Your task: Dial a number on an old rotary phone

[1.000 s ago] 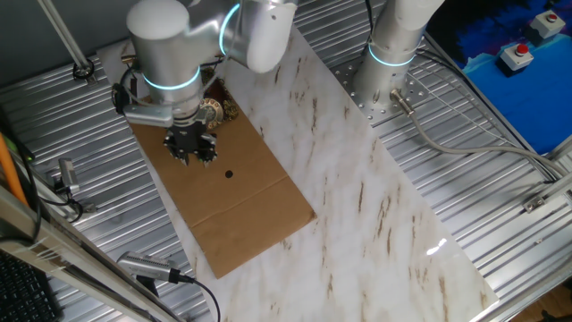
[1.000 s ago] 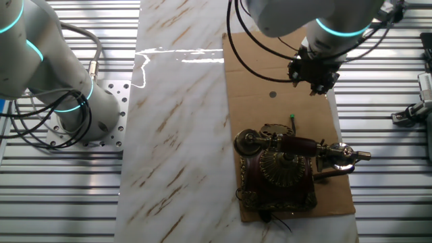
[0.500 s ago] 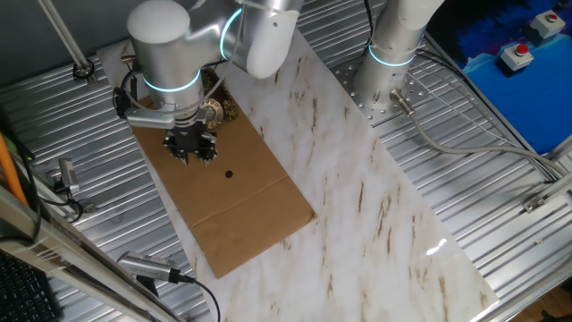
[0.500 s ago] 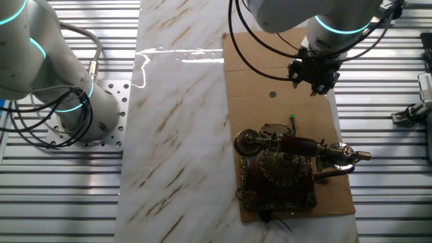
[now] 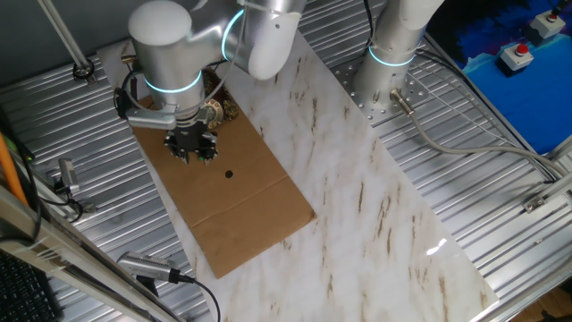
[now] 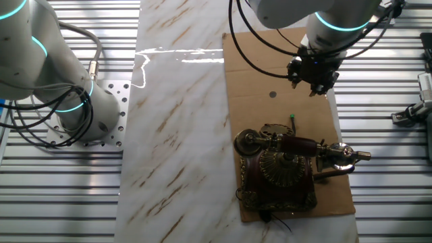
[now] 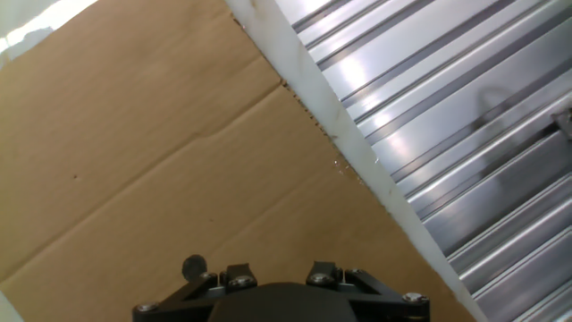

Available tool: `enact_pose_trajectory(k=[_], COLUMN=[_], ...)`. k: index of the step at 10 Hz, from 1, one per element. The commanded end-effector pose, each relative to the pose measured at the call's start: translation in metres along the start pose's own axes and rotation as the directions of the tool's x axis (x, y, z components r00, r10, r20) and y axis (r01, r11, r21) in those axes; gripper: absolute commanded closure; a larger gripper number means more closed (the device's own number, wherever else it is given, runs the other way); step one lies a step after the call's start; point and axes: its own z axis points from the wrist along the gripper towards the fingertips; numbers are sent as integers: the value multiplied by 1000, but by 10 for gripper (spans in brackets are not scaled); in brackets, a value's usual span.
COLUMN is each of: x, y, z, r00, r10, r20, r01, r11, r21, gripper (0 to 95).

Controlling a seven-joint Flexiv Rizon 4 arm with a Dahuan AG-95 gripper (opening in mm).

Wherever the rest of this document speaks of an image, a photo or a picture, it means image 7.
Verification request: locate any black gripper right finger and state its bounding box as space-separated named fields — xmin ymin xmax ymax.
xmin=305 ymin=261 xmax=432 ymax=322

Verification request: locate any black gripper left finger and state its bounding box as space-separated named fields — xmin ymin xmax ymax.
xmin=131 ymin=262 xmax=259 ymax=322

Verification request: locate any black round dot mark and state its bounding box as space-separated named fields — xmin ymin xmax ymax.
xmin=181 ymin=254 xmax=209 ymax=283

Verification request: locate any small metal corner bracket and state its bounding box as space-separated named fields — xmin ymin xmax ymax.
xmin=551 ymin=106 xmax=572 ymax=140

